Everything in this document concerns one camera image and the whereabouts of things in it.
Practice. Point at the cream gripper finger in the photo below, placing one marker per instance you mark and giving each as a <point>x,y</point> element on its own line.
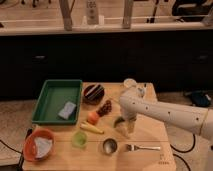
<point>130,125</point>

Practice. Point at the green chili pepper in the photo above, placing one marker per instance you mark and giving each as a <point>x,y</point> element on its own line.
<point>118,121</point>

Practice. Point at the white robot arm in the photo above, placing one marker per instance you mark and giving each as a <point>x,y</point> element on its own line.
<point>196,120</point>

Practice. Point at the small metal cup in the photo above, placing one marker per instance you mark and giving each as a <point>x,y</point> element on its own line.
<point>109,146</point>

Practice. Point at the white cup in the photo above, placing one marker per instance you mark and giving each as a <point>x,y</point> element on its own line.
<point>129,82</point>

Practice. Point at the green plastic cup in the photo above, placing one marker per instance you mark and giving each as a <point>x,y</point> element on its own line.
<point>79,139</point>

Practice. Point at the silver fork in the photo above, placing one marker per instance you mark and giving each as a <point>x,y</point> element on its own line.
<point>131,147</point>

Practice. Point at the orange tomato toy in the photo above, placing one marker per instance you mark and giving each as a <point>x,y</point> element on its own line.
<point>93,117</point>

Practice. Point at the dark striped bowl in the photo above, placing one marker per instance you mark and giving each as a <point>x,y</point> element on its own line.
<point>93,94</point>

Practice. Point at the yellow corn toy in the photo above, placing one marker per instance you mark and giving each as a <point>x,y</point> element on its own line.
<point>91,128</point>

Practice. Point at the blue sponge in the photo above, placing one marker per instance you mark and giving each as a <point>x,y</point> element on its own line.
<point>67,110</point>

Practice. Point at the green plastic tray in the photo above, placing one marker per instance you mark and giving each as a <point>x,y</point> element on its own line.
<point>52,99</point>

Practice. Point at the white crumpled cloth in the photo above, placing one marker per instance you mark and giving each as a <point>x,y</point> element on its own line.
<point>43,146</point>

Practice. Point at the orange bowl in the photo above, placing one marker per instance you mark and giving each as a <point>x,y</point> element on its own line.
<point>29,150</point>

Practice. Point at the white remote device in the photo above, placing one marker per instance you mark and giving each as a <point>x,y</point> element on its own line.
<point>92,12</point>

